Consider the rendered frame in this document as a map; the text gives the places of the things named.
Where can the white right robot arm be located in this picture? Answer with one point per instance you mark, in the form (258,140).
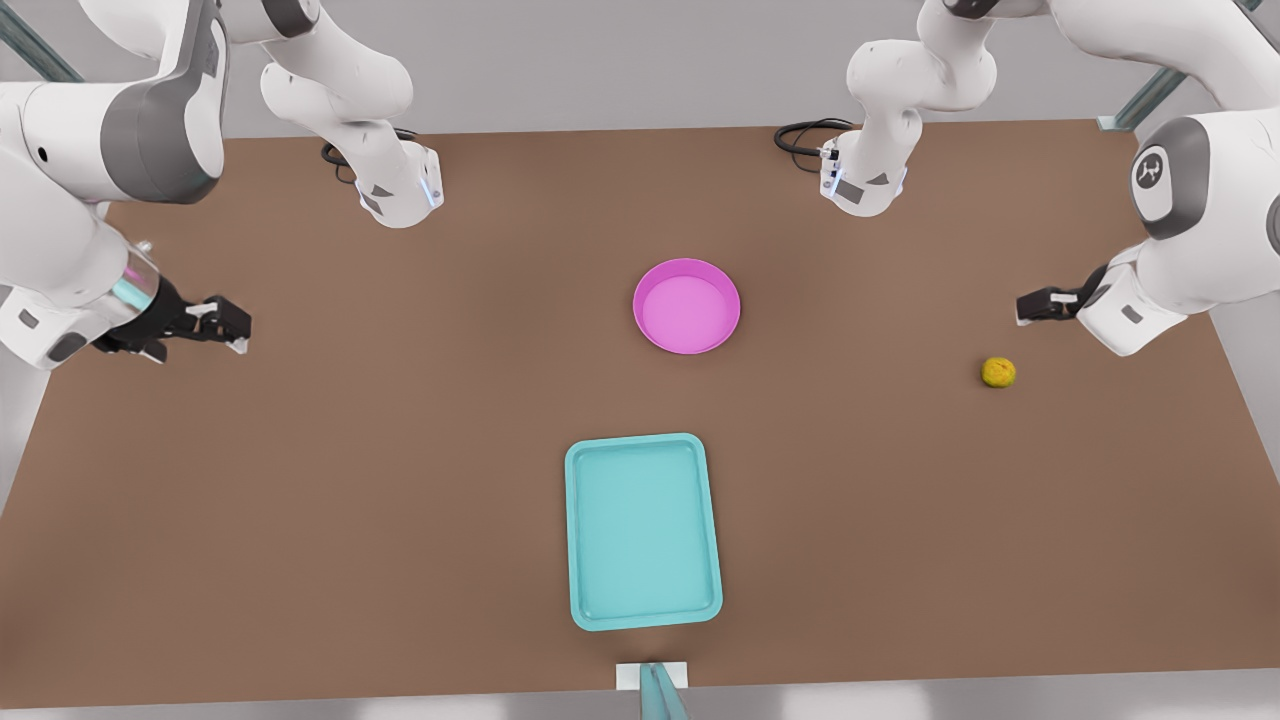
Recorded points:
(60,160)

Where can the teal rectangular tray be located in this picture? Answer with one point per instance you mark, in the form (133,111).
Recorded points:
(643,532)

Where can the small orange fruit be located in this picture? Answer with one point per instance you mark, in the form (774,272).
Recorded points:
(998,372)

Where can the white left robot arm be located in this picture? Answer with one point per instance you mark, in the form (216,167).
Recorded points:
(1200,200)

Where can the pink round plate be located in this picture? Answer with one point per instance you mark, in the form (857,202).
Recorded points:
(687,306)

